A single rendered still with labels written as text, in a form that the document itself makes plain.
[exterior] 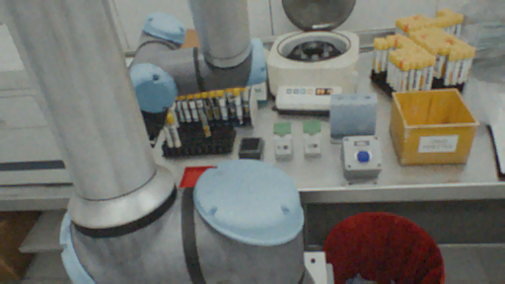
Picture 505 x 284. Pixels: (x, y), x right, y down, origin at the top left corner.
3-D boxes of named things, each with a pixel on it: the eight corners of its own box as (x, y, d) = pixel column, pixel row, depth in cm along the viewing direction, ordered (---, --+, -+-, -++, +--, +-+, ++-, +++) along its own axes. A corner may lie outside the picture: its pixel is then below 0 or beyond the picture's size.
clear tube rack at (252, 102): (178, 132, 99) (171, 109, 95) (185, 111, 107) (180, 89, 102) (254, 128, 96) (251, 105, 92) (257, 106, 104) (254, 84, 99)
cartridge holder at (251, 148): (237, 170, 84) (235, 157, 82) (243, 144, 91) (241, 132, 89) (261, 170, 83) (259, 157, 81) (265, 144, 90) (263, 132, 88)
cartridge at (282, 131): (275, 159, 85) (272, 135, 81) (275, 145, 89) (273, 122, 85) (293, 158, 85) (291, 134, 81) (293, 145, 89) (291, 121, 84)
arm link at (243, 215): (315, 296, 43) (311, 209, 36) (200, 312, 44) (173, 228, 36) (297, 222, 54) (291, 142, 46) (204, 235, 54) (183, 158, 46)
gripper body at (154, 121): (153, 152, 80) (167, 108, 73) (112, 137, 78) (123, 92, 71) (162, 130, 86) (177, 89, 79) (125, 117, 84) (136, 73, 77)
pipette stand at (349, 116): (329, 143, 87) (329, 106, 81) (329, 125, 93) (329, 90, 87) (375, 143, 85) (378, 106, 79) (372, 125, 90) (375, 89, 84)
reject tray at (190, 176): (179, 189, 81) (178, 187, 81) (185, 169, 87) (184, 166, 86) (209, 188, 80) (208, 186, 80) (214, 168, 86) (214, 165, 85)
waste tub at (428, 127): (399, 166, 78) (405, 127, 72) (388, 128, 89) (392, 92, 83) (468, 164, 76) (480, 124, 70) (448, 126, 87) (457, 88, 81)
